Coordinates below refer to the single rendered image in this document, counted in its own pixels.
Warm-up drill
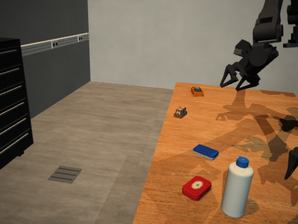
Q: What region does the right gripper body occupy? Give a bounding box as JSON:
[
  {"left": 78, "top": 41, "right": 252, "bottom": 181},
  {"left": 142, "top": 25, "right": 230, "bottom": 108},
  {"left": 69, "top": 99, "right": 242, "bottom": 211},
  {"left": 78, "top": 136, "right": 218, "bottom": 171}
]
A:
[{"left": 228, "top": 61, "right": 266, "bottom": 85}]

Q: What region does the red mint tin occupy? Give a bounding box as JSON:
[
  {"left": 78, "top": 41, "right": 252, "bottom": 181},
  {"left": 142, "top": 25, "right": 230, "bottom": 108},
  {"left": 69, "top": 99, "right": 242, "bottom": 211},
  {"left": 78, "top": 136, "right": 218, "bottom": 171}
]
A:
[{"left": 182, "top": 176, "right": 212, "bottom": 201}]

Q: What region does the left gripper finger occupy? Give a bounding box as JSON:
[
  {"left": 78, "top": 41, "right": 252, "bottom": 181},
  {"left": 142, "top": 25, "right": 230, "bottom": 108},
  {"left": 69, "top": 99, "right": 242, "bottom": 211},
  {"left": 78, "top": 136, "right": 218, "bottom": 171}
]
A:
[{"left": 284, "top": 150, "right": 298, "bottom": 180}]

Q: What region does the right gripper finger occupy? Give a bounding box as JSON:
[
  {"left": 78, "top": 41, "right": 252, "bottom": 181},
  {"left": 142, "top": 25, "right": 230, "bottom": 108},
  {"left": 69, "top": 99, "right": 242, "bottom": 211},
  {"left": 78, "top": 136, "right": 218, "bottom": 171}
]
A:
[
  {"left": 236, "top": 77, "right": 257, "bottom": 91},
  {"left": 220, "top": 66, "right": 239, "bottom": 88}
]

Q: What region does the orange pocket multimeter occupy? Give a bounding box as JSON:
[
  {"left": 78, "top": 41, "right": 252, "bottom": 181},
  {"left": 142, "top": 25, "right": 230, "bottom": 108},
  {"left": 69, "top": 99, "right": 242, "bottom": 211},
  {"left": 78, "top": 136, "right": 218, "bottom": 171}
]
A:
[{"left": 191, "top": 87, "right": 204, "bottom": 97}]

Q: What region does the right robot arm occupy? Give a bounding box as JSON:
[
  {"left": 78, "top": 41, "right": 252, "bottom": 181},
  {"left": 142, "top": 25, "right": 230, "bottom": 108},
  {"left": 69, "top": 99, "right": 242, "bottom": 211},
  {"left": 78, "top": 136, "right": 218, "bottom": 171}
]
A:
[{"left": 234, "top": 0, "right": 298, "bottom": 69}]

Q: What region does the white bottle with blue cap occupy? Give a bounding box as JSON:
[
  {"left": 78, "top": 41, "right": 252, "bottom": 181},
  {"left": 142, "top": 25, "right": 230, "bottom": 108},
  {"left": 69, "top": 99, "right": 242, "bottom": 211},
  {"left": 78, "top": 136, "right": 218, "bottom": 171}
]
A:
[{"left": 221, "top": 157, "right": 254, "bottom": 218}]

